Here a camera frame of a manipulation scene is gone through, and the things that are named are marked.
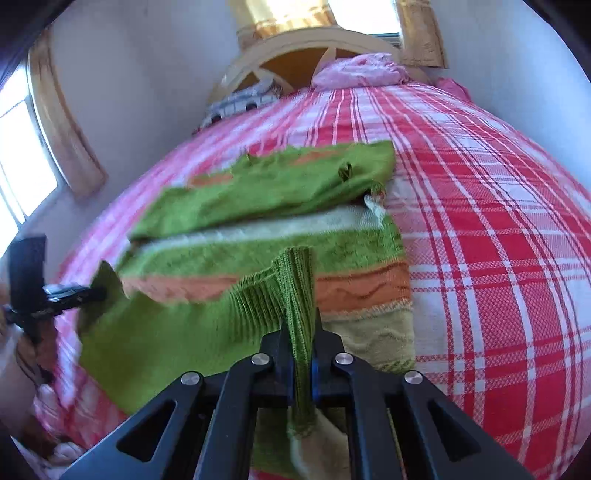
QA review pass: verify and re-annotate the side window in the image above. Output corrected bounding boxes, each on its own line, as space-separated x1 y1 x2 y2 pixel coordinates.
0 65 60 249

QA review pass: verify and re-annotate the yellow curtain panel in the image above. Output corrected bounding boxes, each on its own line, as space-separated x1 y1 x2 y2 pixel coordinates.
228 0 338 50
396 0 449 69

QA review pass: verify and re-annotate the pink pillow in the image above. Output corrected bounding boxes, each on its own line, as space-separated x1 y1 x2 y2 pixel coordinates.
311 53 411 90

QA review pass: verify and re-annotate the green striped knit sweater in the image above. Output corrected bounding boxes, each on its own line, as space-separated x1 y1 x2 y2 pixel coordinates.
77 141 415 479

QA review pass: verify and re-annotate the red white plaid bedspread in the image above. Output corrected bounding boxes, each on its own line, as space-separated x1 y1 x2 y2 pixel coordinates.
36 83 590 479

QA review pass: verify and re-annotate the yellow curtain left panel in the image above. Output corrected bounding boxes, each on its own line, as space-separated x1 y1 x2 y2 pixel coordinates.
228 0 338 50

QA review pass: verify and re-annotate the left hand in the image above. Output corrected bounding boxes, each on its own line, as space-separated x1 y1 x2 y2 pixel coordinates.
1 282 57 385

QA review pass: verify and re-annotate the yellow curtain right panel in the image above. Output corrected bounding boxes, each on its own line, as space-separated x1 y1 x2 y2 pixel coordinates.
396 0 449 69

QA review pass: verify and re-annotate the tan side curtain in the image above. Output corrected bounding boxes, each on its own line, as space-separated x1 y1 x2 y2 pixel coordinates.
27 28 108 201

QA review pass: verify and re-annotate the cream wooden headboard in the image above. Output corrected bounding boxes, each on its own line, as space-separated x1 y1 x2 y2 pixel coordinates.
205 26 433 107

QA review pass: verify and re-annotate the bright window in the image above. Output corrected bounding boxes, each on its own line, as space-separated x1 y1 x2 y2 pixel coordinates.
329 0 401 35

